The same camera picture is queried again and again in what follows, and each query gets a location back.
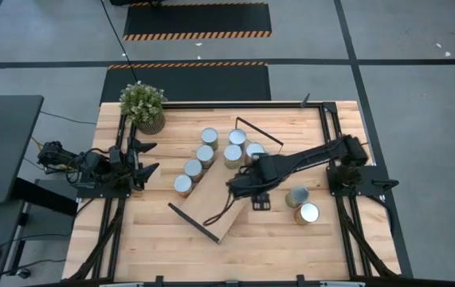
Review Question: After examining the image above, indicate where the blueberries label can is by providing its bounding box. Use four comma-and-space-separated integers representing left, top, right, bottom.
284, 184, 311, 210

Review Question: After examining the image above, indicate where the pineapple label can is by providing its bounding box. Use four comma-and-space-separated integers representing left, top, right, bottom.
173, 174, 194, 199

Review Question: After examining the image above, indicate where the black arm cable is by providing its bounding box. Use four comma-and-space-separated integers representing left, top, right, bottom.
202, 190, 237, 227
65, 147, 107, 187

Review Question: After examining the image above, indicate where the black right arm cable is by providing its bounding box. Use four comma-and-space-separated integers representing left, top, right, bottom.
202, 190, 237, 227

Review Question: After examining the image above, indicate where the oranges label can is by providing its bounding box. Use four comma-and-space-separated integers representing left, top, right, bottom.
244, 142, 267, 167

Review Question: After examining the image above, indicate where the black hazard striped floor mat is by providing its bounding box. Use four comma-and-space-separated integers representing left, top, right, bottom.
99, 61, 272, 103
122, 2, 273, 41

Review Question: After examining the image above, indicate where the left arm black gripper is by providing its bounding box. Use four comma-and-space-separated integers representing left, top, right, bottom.
108, 137, 161, 191

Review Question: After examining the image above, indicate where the dark grey desk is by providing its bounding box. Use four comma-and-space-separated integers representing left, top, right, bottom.
0, 94, 45, 205

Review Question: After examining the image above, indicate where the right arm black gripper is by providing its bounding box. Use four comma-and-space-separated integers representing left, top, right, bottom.
226, 152, 289, 212

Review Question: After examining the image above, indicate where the orange red labelled can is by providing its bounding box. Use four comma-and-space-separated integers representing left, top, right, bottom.
223, 143, 244, 170

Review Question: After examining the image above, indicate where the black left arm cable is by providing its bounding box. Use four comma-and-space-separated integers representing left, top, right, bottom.
65, 147, 107, 187

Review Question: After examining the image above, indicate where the wooden shelf with black legs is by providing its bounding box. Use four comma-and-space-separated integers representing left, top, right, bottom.
167, 116, 284, 245

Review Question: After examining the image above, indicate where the yellow cable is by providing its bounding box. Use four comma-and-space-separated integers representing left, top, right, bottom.
30, 136, 73, 173

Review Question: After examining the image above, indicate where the green potted plant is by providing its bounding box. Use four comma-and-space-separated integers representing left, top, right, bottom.
118, 81, 168, 136

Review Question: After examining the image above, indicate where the peaches label can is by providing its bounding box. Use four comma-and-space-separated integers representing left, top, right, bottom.
195, 144, 215, 170

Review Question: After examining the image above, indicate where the black floor cable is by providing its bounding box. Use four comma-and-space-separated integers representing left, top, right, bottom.
100, 0, 139, 83

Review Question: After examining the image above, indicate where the silver lid labelled can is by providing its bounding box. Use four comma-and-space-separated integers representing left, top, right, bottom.
200, 127, 219, 151
228, 128, 248, 149

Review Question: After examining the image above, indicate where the thin black cable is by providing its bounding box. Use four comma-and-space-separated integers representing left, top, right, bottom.
39, 110, 98, 126

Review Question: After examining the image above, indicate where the tomatoes label can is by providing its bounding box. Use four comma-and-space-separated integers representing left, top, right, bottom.
183, 159, 204, 183

